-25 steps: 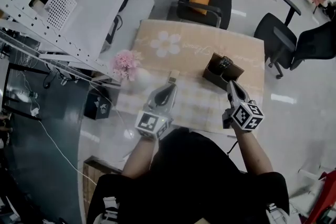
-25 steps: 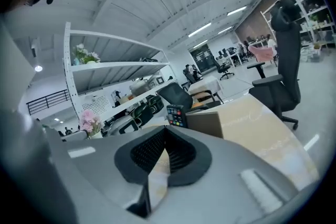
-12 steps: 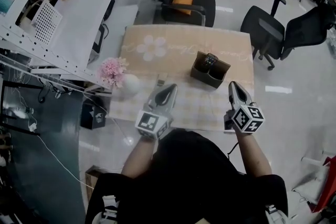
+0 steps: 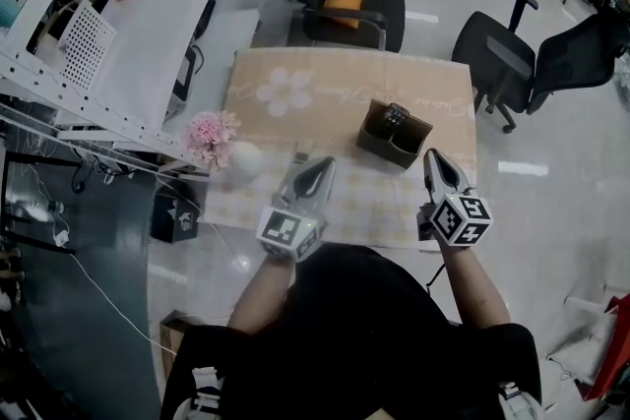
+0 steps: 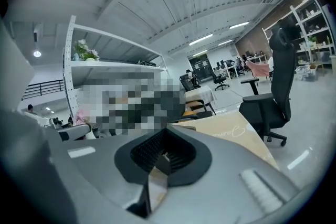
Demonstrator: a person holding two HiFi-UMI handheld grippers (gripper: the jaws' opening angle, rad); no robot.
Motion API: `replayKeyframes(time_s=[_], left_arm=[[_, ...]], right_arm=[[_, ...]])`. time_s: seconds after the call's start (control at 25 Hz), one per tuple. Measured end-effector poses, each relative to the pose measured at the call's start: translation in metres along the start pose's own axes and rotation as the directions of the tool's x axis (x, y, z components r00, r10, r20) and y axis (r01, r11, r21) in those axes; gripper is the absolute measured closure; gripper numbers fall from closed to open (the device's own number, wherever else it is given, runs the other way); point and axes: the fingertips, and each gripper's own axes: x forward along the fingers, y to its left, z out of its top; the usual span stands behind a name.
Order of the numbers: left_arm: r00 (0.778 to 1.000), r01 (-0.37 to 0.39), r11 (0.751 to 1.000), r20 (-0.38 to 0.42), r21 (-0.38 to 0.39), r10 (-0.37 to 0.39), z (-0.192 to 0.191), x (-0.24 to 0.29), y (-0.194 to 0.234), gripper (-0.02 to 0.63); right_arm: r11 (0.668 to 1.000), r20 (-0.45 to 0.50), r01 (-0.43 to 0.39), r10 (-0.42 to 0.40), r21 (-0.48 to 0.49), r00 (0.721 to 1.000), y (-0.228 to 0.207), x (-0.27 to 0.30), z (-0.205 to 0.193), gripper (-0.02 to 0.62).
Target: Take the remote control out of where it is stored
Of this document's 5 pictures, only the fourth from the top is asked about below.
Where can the blue vase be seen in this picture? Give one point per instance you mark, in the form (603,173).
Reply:
(9,10)

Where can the white metal shelf rack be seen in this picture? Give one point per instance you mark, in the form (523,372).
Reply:
(162,24)

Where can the pink flowers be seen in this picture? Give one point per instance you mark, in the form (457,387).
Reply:
(209,138)

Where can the black metal frame stand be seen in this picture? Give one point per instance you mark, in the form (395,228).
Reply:
(5,192)

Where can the white appliance with dark window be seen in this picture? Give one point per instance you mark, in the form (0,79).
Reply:
(186,74)

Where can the brown remote holder box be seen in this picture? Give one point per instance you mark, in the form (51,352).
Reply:
(389,155)

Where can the black printed box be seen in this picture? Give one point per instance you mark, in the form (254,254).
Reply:
(172,219)

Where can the white bag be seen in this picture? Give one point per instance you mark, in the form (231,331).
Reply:
(581,344)

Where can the white power adapter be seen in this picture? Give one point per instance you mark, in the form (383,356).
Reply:
(60,238)

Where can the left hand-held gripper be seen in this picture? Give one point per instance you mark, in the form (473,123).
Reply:
(283,231)

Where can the wooden crate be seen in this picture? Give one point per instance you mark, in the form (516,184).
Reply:
(170,344)

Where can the person's black shirt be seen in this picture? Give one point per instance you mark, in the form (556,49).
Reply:
(364,339)

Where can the black remote control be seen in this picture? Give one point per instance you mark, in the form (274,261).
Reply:
(395,118)

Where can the person's left forearm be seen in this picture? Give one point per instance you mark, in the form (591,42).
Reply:
(256,295)

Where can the white perforated basket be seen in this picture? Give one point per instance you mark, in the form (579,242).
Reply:
(88,44)

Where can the red bag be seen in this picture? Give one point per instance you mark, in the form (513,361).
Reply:
(615,349)

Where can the clear plastic bottle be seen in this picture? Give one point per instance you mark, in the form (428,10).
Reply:
(49,207)

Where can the person's right forearm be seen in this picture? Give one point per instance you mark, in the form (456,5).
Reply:
(472,285)

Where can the white vase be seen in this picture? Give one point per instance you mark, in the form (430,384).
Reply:
(246,160)

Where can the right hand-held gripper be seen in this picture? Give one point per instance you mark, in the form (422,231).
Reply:
(460,219)

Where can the black swivel office chair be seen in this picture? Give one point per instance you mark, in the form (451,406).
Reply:
(492,59)

